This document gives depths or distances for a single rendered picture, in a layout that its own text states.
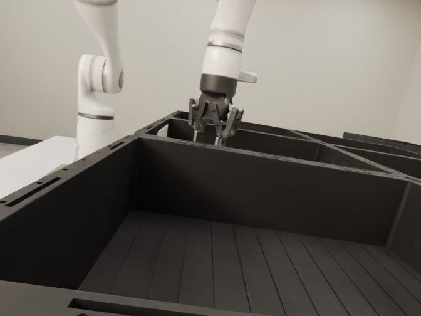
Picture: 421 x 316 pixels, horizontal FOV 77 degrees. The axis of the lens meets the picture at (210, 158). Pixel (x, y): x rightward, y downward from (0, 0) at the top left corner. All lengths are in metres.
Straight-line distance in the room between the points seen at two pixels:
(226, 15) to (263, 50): 3.40
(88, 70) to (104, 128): 0.15
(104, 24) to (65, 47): 3.22
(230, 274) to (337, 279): 0.12
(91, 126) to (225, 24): 0.43
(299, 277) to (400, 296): 0.11
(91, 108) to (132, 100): 2.96
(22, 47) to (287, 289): 3.96
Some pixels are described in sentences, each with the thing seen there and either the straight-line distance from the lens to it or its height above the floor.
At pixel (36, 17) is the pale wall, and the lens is 4.05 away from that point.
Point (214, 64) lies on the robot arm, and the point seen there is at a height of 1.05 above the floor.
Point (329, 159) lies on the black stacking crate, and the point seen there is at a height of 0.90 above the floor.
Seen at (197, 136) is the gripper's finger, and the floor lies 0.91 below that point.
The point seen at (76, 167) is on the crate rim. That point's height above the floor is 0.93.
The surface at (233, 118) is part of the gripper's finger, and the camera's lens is 0.51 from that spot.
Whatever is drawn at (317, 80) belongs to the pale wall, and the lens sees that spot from 4.24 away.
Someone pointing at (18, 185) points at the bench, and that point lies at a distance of 0.83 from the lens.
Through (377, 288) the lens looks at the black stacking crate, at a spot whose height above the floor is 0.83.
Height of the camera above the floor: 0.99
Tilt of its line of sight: 13 degrees down
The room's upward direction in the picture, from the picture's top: 10 degrees clockwise
